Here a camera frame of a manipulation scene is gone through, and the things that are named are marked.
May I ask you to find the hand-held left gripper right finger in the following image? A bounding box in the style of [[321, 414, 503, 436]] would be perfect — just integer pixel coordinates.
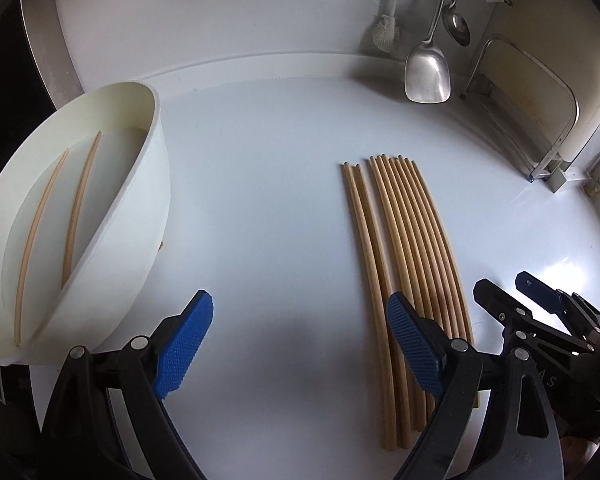
[[386, 291, 566, 480]]

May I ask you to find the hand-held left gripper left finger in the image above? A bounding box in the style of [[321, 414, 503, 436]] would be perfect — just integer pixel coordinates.
[[40, 289, 214, 480]]

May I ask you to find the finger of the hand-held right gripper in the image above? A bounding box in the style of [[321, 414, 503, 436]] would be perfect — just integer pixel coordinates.
[[472, 279, 597, 358], [515, 271, 600, 341]]

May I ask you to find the row of wooden chopsticks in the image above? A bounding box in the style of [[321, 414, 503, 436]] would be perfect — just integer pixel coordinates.
[[341, 155, 481, 453]]

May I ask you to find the white oval plastic container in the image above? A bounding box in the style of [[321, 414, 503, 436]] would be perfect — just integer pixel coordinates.
[[0, 81, 173, 367]]

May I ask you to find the wooden chopstick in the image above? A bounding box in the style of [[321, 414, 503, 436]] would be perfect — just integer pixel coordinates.
[[61, 131, 102, 288], [14, 147, 71, 346]]

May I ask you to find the cream cutting board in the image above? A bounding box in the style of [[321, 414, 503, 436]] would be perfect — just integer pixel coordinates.
[[475, 5, 600, 168]]

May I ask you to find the metal spatula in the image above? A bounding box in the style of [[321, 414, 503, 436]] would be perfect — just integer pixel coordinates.
[[404, 0, 463, 105]]

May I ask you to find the metal ladle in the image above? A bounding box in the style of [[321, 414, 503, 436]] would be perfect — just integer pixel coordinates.
[[441, 0, 478, 47]]

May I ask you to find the white dish brush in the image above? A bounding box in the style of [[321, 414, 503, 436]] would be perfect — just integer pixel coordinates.
[[371, 0, 406, 53]]

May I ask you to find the chrome wire rack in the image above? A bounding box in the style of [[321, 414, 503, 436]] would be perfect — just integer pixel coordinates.
[[462, 34, 581, 193]]

